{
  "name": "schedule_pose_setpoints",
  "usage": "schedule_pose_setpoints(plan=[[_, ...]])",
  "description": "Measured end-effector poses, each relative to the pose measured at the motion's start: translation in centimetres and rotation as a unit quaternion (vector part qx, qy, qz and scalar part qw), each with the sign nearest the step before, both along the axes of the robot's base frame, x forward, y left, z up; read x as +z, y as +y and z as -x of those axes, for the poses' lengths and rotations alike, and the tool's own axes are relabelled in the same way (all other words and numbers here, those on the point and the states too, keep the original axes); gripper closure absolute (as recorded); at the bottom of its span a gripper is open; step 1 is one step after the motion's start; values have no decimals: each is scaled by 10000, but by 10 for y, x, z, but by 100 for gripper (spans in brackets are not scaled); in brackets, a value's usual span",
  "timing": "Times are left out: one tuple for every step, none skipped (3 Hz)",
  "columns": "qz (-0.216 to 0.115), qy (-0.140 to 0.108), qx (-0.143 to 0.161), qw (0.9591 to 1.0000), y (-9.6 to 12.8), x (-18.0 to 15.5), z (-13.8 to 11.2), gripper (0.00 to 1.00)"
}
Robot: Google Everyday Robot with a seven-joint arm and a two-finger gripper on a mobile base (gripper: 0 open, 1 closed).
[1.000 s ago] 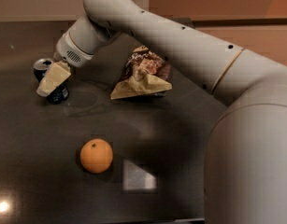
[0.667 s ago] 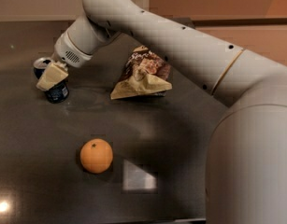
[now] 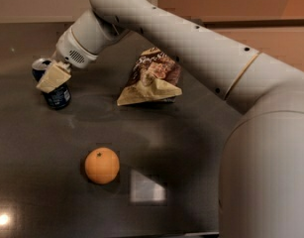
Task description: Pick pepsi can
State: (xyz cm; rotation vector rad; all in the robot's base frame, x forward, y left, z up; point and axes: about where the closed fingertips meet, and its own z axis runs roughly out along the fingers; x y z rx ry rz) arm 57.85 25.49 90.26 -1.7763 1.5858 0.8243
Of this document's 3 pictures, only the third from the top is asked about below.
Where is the orange fruit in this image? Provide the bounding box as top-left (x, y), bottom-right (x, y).
top-left (84, 148), bottom-right (120, 184)

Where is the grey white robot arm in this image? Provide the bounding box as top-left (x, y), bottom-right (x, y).
top-left (53, 0), bottom-right (304, 238)

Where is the brown and cream chip bag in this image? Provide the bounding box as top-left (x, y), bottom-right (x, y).
top-left (117, 48), bottom-right (182, 106)

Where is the blue pepsi can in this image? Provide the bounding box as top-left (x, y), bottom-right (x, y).
top-left (32, 58), bottom-right (71, 110)

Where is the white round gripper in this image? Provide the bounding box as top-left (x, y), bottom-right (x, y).
top-left (37, 27), bottom-right (98, 93)

